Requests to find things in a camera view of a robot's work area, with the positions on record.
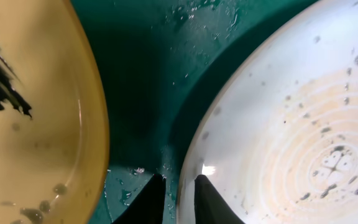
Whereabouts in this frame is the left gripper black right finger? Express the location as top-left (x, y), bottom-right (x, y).
top-left (194, 174), bottom-right (244, 224)

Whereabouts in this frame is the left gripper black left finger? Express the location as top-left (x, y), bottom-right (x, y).
top-left (112, 174), bottom-right (166, 224)

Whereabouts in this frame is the light blue plate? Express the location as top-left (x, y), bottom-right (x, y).
top-left (177, 0), bottom-right (358, 224)

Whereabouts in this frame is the teal plastic tray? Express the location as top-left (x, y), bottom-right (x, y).
top-left (72, 0), bottom-right (313, 223)

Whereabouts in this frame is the yellow plate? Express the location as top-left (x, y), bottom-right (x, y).
top-left (0, 1), bottom-right (109, 223)

